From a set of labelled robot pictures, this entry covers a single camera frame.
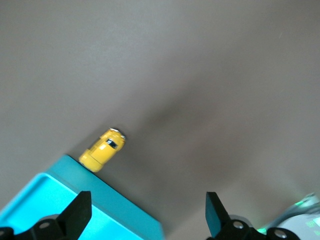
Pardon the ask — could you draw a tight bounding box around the yellow toy beetle car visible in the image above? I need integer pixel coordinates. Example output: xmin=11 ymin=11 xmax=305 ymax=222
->
xmin=78 ymin=127 xmax=127 ymax=173

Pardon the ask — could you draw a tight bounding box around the teal plastic bin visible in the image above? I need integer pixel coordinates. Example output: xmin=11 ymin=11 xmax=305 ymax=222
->
xmin=0 ymin=154 xmax=165 ymax=240

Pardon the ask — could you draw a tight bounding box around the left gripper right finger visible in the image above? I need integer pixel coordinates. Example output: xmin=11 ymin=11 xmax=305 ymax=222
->
xmin=205 ymin=191 xmax=301 ymax=240

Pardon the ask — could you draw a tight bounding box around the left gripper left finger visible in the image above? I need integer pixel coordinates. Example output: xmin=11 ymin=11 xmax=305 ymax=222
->
xmin=14 ymin=191 xmax=92 ymax=240

